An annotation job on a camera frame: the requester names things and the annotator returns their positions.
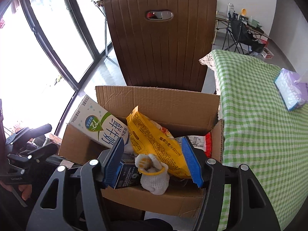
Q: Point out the white milk carton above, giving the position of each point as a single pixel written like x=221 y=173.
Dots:
x=98 y=124

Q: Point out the yellow snack bag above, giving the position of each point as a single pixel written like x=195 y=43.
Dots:
x=148 y=137

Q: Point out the brown wooden chair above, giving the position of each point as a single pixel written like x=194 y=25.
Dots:
x=169 y=54

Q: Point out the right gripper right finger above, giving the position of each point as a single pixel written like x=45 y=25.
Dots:
x=248 y=206

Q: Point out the dark blue box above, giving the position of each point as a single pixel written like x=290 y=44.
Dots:
x=127 y=174

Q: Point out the purple tissue box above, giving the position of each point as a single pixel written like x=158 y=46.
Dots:
x=293 y=88

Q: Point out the folding side table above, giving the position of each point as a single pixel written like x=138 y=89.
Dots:
x=252 y=25

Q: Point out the black folding chair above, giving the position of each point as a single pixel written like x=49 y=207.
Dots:
x=239 y=37

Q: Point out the brown cardboard box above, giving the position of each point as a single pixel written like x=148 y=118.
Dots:
x=179 y=113

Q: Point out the red white snack bag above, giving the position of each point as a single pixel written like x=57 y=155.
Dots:
x=202 y=143

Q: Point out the white work glove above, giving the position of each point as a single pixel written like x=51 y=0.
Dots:
x=154 y=173

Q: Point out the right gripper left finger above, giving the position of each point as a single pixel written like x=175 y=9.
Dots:
x=72 y=198

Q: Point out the green checkered tablecloth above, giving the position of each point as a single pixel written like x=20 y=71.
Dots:
x=259 y=131

